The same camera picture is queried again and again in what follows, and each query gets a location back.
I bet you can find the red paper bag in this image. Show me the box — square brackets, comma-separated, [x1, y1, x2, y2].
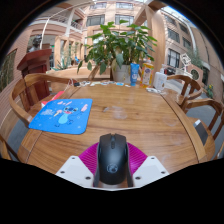
[40, 90, 65, 108]

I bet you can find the wooden round-back armchair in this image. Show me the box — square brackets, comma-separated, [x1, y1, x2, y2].
[88, 64, 113, 81]
[0, 133, 19, 161]
[181, 98, 224, 141]
[165, 74, 204, 108]
[8, 73, 76, 126]

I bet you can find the red-brown wooden pedestal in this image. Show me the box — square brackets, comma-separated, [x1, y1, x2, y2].
[17, 48, 53, 83]

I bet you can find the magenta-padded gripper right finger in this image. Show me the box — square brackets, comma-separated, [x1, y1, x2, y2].
[125, 143, 170, 188]

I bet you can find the white pump bottle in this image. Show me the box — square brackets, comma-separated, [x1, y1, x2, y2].
[152, 68, 168, 92]

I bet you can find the dark flat device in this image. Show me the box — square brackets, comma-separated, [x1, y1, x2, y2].
[193, 119, 209, 146]

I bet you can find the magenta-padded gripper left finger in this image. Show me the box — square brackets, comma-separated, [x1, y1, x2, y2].
[55, 142, 101, 188]

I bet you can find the white outdoor sculpture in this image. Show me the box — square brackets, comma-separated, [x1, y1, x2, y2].
[179, 53, 193, 76]

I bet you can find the black computer mouse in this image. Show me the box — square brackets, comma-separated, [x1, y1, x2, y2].
[93, 132, 134, 188]

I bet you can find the yellow liquid bottle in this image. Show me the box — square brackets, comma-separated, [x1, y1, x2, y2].
[139, 59, 155, 89]

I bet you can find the blue cartoon print mouse pad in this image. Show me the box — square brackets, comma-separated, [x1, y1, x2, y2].
[28, 98, 94, 136]

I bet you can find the blue squeeze tube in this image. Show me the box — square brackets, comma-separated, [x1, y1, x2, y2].
[129, 62, 141, 87]

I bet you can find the white plastic packet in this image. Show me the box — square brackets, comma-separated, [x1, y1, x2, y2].
[145, 87, 161, 94]

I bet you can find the dark bust statue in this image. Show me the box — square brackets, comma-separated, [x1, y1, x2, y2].
[28, 34, 44, 53]

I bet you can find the green potted plant, white pot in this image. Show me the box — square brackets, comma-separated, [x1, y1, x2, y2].
[77, 19, 158, 84]

